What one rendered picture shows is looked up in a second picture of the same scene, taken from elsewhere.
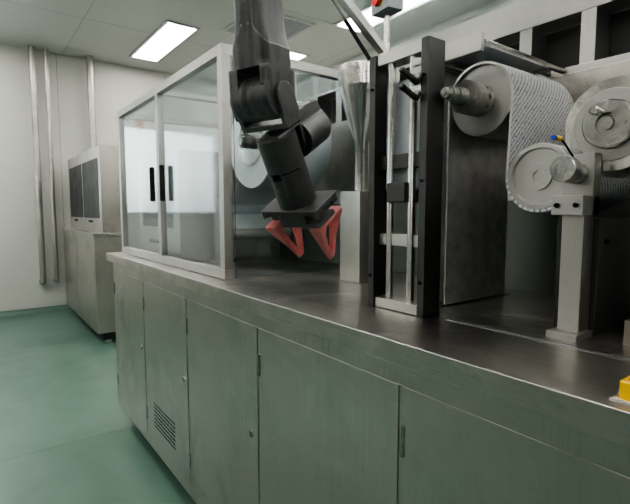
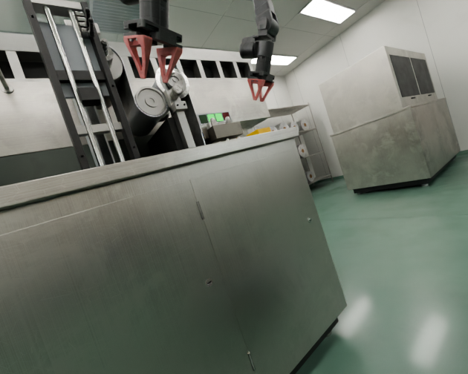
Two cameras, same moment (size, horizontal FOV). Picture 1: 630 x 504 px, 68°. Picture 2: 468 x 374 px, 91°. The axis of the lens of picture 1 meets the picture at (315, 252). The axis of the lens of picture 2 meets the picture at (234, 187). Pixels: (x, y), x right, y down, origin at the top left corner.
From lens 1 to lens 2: 0.88 m
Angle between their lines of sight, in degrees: 88
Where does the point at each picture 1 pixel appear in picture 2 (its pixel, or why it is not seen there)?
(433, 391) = (205, 171)
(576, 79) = not seen: hidden behind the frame
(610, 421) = (265, 136)
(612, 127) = (177, 81)
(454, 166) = not seen: hidden behind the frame
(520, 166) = (140, 96)
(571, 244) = (183, 122)
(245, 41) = not seen: outside the picture
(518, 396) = (244, 143)
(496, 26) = (28, 44)
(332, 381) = (126, 219)
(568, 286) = (189, 139)
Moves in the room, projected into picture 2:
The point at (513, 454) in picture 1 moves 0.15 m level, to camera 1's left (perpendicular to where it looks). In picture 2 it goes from (244, 173) to (246, 172)
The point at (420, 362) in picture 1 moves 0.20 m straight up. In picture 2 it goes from (203, 152) to (182, 87)
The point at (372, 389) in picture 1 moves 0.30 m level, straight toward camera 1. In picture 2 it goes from (169, 197) to (275, 161)
